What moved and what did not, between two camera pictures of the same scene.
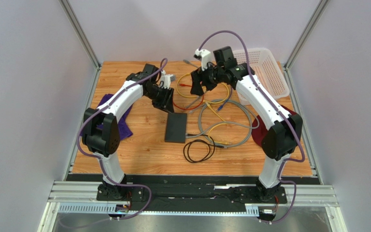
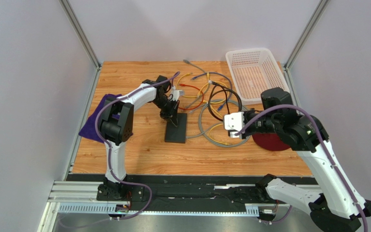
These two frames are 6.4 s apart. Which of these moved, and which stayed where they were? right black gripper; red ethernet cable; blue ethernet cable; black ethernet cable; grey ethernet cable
Moved: right black gripper; black ethernet cable
Stayed: red ethernet cable; blue ethernet cable; grey ethernet cable
